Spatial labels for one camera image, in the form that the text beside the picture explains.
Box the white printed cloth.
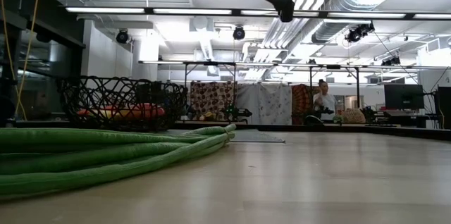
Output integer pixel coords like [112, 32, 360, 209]
[235, 82, 293, 125]

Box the black wire basket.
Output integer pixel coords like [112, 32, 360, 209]
[57, 75, 189, 132]

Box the black ceiling spotlight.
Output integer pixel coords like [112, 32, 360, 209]
[232, 25, 247, 41]
[115, 28, 130, 44]

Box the brown patterned cloth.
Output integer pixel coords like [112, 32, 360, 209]
[190, 81, 236, 122]

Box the yellow cable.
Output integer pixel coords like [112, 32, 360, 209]
[0, 0, 44, 121]

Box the green long beans bunch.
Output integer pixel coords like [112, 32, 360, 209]
[0, 123, 237, 200]

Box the person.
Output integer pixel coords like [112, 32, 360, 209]
[312, 78, 338, 123]

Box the black computer monitor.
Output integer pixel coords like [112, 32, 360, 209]
[383, 83, 425, 111]
[435, 85, 451, 130]

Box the wicker basket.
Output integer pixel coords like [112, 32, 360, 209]
[340, 108, 367, 125]

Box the orange patterned cloth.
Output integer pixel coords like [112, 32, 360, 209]
[291, 83, 321, 125]

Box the dark distant desk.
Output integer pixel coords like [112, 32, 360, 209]
[366, 111, 438, 128]

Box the distant black rig frame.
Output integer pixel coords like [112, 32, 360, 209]
[139, 60, 237, 93]
[306, 63, 362, 108]

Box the black ceiling camera cluster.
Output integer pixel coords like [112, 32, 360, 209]
[380, 56, 402, 67]
[344, 22, 376, 44]

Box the silver ventilation duct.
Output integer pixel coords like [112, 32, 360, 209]
[311, 0, 392, 44]

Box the white LED light strip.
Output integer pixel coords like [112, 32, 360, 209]
[153, 8, 233, 15]
[414, 13, 451, 20]
[66, 7, 145, 14]
[241, 9, 320, 17]
[327, 12, 406, 19]

